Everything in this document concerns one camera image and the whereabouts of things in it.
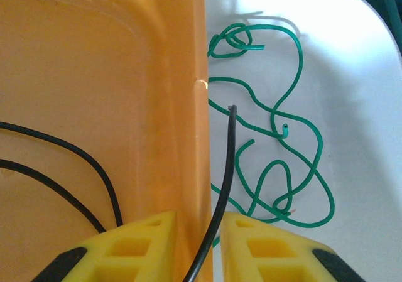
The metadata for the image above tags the orange plastic bin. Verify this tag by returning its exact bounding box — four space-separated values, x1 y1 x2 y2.
0 0 214 282

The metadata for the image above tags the teal plastic bin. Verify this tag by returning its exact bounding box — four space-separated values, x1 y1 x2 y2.
350 0 402 57

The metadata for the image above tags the white plastic bin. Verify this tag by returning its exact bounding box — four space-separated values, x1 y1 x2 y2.
200 0 402 282

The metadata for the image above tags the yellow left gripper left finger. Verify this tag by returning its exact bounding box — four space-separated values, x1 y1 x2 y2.
31 210 178 282

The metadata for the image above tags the black cable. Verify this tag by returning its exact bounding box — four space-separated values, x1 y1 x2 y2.
182 104 239 282
0 121 124 234

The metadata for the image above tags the green cable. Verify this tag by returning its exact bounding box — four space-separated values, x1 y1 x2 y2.
207 77 336 248
207 23 304 138

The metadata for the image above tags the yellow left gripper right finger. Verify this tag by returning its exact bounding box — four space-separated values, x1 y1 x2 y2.
219 211 369 282

